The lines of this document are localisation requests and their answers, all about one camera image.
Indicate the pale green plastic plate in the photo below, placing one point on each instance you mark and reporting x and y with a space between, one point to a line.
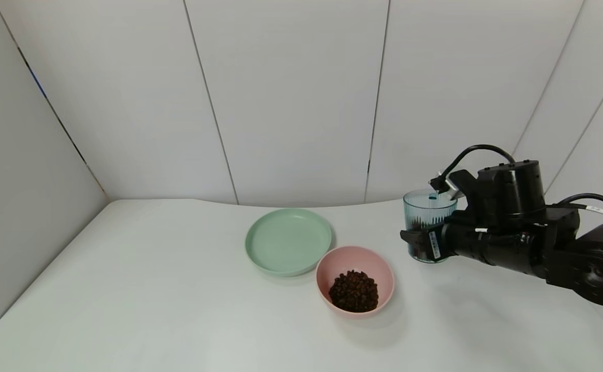
285 240

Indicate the dark brown raisin pile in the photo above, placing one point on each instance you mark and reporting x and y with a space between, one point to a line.
354 292

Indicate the teal translucent ribbed cup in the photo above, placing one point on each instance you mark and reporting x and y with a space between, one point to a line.
420 206

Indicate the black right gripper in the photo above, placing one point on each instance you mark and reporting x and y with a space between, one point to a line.
433 244

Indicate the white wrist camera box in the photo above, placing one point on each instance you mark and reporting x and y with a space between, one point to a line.
451 187

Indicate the pink plastic bowl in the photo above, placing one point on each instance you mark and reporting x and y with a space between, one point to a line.
332 268

